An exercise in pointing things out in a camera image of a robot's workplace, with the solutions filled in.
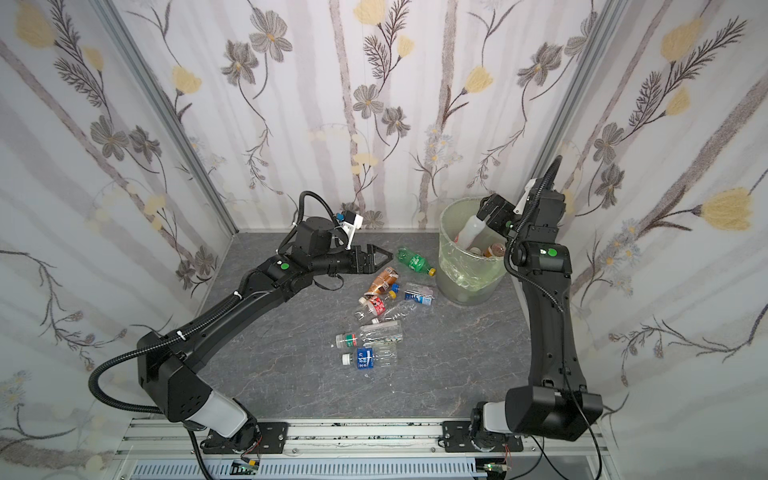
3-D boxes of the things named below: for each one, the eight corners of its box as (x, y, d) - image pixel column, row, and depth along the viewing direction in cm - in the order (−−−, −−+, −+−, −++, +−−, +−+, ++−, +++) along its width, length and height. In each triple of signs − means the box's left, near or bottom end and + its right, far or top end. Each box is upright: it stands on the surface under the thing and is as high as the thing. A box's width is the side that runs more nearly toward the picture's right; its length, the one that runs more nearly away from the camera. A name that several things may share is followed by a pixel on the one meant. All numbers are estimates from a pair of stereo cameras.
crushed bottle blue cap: (403, 299, 100) (403, 294, 98) (405, 293, 102) (405, 288, 100) (432, 307, 98) (433, 303, 96) (433, 301, 100) (434, 296, 98)
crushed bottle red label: (355, 320, 97) (353, 313, 93) (361, 299, 102) (360, 291, 98) (411, 331, 94) (412, 325, 90) (415, 309, 99) (416, 302, 96)
